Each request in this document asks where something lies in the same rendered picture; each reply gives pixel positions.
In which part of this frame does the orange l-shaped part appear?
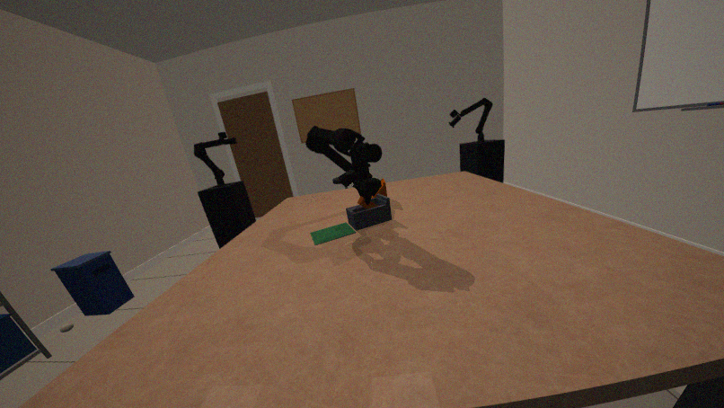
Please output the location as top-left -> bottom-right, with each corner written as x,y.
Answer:
358,197 -> 378,209

